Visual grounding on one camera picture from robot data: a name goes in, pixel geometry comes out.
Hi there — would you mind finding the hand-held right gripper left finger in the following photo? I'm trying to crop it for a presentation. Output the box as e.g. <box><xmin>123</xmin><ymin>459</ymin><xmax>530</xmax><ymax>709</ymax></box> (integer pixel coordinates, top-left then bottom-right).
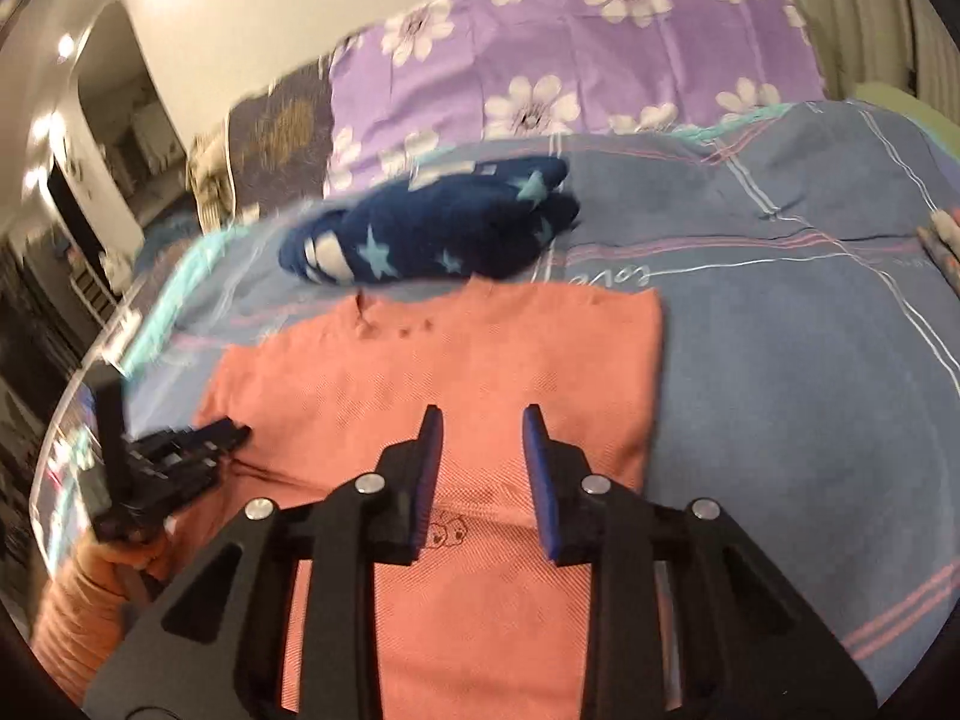
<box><xmin>82</xmin><ymin>403</ymin><xmax>445</xmax><ymax>720</ymax></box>

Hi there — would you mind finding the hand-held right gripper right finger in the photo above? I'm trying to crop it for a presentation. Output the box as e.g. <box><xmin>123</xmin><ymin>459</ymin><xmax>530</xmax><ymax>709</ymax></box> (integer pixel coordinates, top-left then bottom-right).
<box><xmin>523</xmin><ymin>403</ymin><xmax>878</xmax><ymax>720</ymax></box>

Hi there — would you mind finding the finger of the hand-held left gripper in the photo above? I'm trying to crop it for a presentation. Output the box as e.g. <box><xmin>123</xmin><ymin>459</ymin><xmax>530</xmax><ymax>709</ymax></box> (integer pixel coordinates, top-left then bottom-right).
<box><xmin>148</xmin><ymin>456</ymin><xmax>227</xmax><ymax>512</ymax></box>
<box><xmin>131</xmin><ymin>422</ymin><xmax>253</xmax><ymax>467</ymax></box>

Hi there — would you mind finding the orange knit shirt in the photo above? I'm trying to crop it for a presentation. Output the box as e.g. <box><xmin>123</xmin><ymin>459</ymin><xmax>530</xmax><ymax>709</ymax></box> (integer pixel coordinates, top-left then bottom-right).
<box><xmin>172</xmin><ymin>277</ymin><xmax>665</xmax><ymax>720</ymax></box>

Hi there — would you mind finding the person's left forearm orange sleeve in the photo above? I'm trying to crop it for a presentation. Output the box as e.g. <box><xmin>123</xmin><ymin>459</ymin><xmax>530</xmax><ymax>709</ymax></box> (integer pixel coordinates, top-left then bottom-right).
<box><xmin>30</xmin><ymin>532</ymin><xmax>175</xmax><ymax>706</ymax></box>

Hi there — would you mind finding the stack of folded clothes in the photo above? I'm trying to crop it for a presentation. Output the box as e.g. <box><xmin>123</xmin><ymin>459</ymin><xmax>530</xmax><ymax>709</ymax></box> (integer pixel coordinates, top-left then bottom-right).
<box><xmin>916</xmin><ymin>210</ymin><xmax>960</xmax><ymax>293</ymax></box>

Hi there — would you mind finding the white shelf rack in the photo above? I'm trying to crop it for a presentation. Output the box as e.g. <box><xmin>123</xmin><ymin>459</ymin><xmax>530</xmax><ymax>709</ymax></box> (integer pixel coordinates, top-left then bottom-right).
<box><xmin>71</xmin><ymin>270</ymin><xmax>117</xmax><ymax>316</ymax></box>

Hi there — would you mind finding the teal patterned cloth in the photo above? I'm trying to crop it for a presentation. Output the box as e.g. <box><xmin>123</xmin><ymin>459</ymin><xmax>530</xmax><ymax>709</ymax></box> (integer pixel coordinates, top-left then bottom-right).
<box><xmin>124</xmin><ymin>229</ymin><xmax>248</xmax><ymax>376</ymax></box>

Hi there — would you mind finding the navy star print garment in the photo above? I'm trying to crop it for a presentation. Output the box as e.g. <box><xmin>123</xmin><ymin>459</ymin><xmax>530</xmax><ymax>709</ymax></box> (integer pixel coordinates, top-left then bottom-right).
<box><xmin>277</xmin><ymin>155</ymin><xmax>582</xmax><ymax>287</ymax></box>

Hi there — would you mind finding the black television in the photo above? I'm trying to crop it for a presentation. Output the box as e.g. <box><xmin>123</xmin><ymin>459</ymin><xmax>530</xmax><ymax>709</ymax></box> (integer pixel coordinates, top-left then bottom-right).
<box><xmin>45</xmin><ymin>165</ymin><xmax>106</xmax><ymax>256</ymax></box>

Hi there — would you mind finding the blue plaid blanket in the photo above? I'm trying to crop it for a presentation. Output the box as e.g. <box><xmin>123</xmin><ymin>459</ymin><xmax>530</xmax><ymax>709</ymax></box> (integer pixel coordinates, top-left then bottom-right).
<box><xmin>120</xmin><ymin>101</ymin><xmax>960</xmax><ymax>706</ymax></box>

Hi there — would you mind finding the beige crumpled cloth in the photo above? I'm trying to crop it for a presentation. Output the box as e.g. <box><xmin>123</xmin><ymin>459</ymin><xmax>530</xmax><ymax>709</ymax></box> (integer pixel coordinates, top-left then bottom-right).
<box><xmin>186</xmin><ymin>131</ymin><xmax>233</xmax><ymax>230</ymax></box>

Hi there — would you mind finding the dark pillow with gold print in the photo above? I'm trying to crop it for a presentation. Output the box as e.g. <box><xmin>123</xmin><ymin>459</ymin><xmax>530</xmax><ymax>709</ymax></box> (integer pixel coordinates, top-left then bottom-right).
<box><xmin>225</xmin><ymin>64</ymin><xmax>335</xmax><ymax>222</ymax></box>

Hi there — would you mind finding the arched doorway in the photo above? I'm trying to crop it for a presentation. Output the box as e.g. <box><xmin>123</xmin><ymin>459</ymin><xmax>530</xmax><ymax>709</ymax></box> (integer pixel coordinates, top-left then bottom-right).
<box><xmin>71</xmin><ymin>0</ymin><xmax>188</xmax><ymax>200</ymax></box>

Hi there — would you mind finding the purple floral pillow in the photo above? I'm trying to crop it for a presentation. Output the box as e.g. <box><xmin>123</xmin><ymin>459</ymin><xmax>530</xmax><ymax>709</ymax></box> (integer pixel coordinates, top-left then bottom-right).
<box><xmin>322</xmin><ymin>0</ymin><xmax>830</xmax><ymax>196</ymax></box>

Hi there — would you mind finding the green cloth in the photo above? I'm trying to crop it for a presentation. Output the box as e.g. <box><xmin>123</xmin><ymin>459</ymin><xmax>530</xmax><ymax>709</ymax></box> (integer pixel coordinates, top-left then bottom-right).
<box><xmin>855</xmin><ymin>81</ymin><xmax>960</xmax><ymax>166</ymax></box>

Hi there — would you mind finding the white pleated curtain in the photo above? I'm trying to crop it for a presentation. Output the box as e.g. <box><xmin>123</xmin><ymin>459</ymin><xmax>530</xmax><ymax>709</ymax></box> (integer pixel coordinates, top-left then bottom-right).
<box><xmin>817</xmin><ymin>0</ymin><xmax>946</xmax><ymax>102</ymax></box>

